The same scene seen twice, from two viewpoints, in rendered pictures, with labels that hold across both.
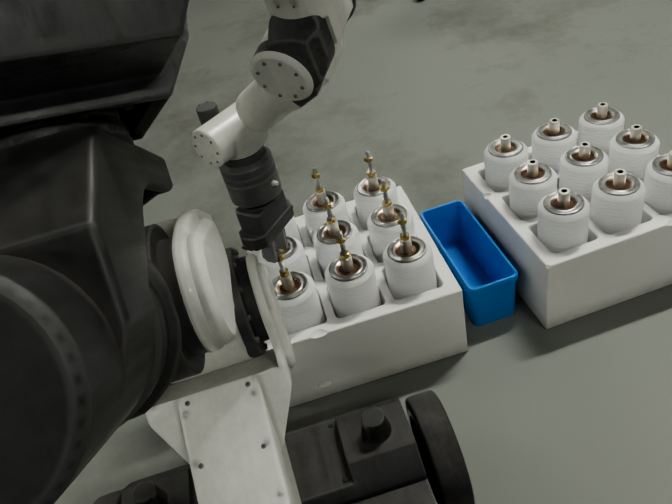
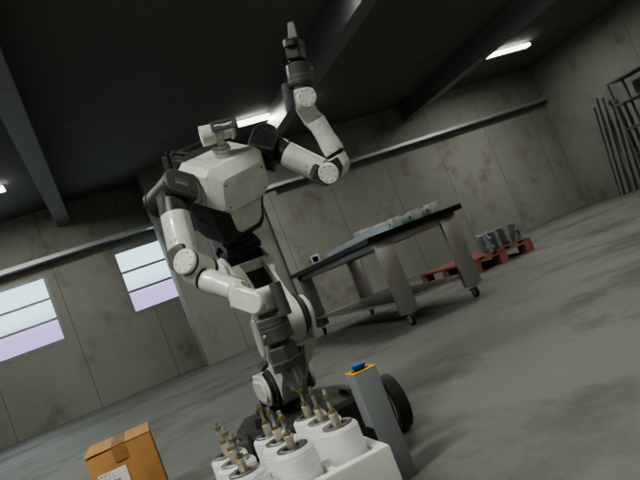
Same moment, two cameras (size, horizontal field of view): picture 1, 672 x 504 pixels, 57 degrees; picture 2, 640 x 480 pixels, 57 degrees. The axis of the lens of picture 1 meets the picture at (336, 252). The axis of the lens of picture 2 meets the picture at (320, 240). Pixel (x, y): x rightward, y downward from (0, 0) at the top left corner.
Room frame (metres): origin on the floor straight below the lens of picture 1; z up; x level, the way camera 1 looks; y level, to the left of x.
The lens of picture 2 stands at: (2.52, -0.18, 0.58)
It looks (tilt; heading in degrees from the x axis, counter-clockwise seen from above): 4 degrees up; 163
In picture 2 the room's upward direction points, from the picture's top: 21 degrees counter-clockwise
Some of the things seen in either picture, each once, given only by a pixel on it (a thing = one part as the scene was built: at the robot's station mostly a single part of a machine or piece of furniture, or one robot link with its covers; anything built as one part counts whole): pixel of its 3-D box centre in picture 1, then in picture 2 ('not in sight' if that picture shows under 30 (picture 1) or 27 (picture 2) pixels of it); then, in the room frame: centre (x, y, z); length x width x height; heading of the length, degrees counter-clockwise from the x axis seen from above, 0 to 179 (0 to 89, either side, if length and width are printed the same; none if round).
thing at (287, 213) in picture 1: (260, 201); (281, 346); (0.89, 0.10, 0.45); 0.13 x 0.10 x 0.12; 143
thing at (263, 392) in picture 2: not in sight; (284, 381); (0.27, 0.17, 0.28); 0.21 x 0.20 x 0.13; 4
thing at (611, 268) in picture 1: (580, 216); not in sight; (1.05, -0.55, 0.09); 0.39 x 0.39 x 0.18; 6
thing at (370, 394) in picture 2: not in sight; (381, 423); (0.92, 0.28, 0.16); 0.07 x 0.07 x 0.31; 4
